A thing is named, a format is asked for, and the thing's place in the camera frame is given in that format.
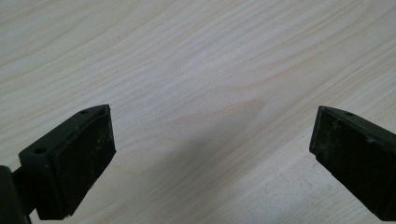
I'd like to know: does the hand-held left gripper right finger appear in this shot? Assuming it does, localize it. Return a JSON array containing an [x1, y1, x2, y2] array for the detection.
[[308, 105, 396, 222]]

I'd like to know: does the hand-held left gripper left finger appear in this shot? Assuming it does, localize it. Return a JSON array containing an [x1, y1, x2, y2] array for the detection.
[[12, 104, 118, 221]]

